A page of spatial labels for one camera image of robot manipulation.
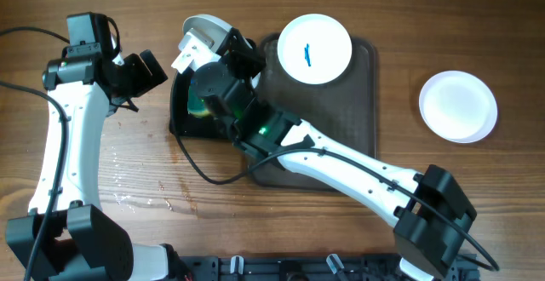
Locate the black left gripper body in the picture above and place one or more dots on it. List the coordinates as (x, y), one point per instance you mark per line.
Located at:
(135, 78)

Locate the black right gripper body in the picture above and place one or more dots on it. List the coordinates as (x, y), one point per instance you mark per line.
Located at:
(243, 65)

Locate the white plate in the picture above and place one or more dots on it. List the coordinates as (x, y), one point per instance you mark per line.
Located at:
(458, 107)
(314, 49)
(213, 27)

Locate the yellow green sponge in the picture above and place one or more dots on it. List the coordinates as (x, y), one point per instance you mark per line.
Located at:
(195, 105)

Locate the white plate back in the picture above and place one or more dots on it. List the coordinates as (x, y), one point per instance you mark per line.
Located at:
(314, 49)

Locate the white plate front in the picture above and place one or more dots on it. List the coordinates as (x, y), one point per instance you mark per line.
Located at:
(458, 107)

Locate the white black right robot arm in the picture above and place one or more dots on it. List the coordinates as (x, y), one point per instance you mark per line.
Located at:
(429, 213)

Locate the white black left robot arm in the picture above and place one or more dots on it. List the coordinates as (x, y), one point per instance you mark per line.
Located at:
(66, 235)

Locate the black water tray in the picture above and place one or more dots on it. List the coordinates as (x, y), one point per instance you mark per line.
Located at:
(188, 125)

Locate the brown serving tray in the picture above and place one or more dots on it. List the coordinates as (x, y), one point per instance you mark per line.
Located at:
(344, 109)

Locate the black mounting rail base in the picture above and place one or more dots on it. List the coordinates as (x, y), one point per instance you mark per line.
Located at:
(375, 267)

